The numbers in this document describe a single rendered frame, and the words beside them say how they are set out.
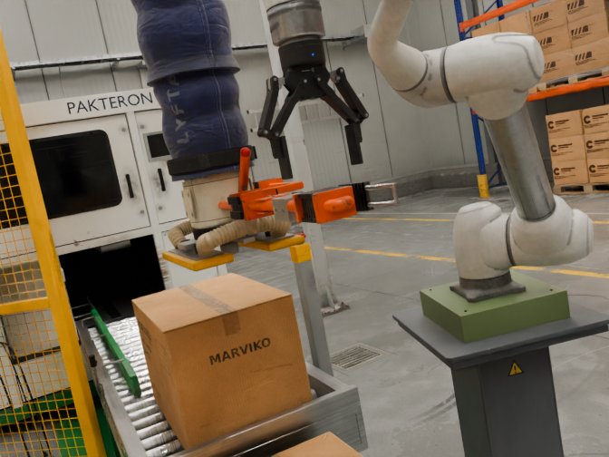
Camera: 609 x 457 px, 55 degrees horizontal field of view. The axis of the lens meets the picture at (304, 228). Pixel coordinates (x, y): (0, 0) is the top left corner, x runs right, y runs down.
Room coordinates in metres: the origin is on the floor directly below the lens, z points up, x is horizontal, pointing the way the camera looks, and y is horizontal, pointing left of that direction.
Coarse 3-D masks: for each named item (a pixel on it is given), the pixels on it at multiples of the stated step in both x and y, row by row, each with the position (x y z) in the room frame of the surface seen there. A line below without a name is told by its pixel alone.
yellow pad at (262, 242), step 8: (264, 232) 1.60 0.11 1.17; (256, 240) 1.50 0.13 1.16; (264, 240) 1.46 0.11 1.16; (272, 240) 1.43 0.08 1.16; (280, 240) 1.43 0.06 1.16; (288, 240) 1.42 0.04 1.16; (296, 240) 1.43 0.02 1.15; (256, 248) 1.48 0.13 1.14; (264, 248) 1.43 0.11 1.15; (272, 248) 1.40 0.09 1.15; (280, 248) 1.42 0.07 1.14
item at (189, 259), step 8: (184, 240) 1.55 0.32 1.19; (168, 256) 1.56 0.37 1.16; (176, 256) 1.50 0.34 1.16; (184, 256) 1.45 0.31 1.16; (192, 256) 1.41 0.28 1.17; (208, 256) 1.36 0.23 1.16; (216, 256) 1.37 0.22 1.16; (224, 256) 1.36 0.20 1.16; (232, 256) 1.36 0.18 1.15; (184, 264) 1.40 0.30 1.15; (192, 264) 1.33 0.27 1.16; (200, 264) 1.33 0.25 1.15; (208, 264) 1.34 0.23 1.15; (216, 264) 1.34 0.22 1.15
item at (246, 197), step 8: (240, 192) 1.33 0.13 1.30; (248, 192) 1.26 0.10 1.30; (256, 192) 1.27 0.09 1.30; (264, 192) 1.28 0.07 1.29; (272, 192) 1.28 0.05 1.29; (232, 200) 1.29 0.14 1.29; (240, 200) 1.26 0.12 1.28; (248, 200) 1.26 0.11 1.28; (232, 208) 1.32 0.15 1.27; (240, 208) 1.27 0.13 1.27; (232, 216) 1.31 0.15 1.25; (240, 216) 1.26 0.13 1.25; (248, 216) 1.26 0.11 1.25; (256, 216) 1.27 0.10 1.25; (264, 216) 1.27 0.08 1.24
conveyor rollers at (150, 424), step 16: (128, 320) 3.60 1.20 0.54; (128, 336) 3.17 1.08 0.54; (128, 352) 2.90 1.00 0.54; (112, 368) 2.63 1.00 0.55; (144, 368) 2.58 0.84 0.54; (144, 384) 2.33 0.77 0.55; (128, 400) 2.20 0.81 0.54; (144, 400) 2.15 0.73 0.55; (144, 416) 2.04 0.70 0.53; (160, 416) 1.99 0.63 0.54; (144, 432) 1.88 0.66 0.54; (160, 432) 1.89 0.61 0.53; (144, 448) 1.78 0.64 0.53; (160, 448) 1.73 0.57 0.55; (176, 448) 1.73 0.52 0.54
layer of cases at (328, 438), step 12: (300, 444) 1.59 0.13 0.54; (312, 444) 1.58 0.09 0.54; (324, 444) 1.56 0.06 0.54; (336, 444) 1.55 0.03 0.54; (276, 456) 1.55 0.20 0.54; (288, 456) 1.54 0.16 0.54; (300, 456) 1.52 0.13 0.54; (312, 456) 1.51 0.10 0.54; (324, 456) 1.50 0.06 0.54; (336, 456) 1.49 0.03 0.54; (348, 456) 1.48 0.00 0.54; (360, 456) 1.46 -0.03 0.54
